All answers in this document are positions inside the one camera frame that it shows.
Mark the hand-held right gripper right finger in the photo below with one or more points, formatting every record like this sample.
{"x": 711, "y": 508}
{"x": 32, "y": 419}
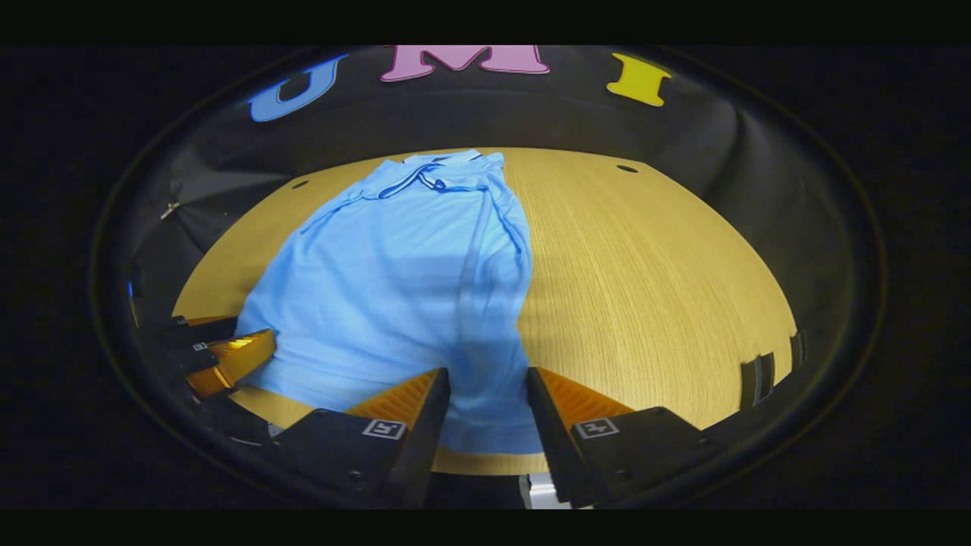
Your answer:
{"x": 550, "y": 440}

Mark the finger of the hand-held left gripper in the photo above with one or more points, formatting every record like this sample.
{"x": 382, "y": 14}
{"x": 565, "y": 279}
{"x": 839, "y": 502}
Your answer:
{"x": 201, "y": 332}
{"x": 231, "y": 360}

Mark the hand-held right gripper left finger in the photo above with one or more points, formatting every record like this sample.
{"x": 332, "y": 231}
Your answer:
{"x": 425, "y": 440}

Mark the light blue T-shirt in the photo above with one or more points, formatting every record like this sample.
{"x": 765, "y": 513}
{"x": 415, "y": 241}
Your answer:
{"x": 394, "y": 288}

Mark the pale grey object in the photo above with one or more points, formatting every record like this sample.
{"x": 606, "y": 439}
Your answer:
{"x": 542, "y": 491}

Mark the white metal backdrop clip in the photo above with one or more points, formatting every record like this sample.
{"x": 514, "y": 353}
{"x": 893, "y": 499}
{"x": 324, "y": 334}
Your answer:
{"x": 168, "y": 209}

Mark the black backdrop cloth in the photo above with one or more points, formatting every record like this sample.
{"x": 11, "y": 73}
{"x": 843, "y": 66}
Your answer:
{"x": 758, "y": 152}

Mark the black table edge bracket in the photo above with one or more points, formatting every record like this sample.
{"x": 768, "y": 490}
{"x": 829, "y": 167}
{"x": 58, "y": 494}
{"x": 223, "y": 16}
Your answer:
{"x": 751, "y": 379}

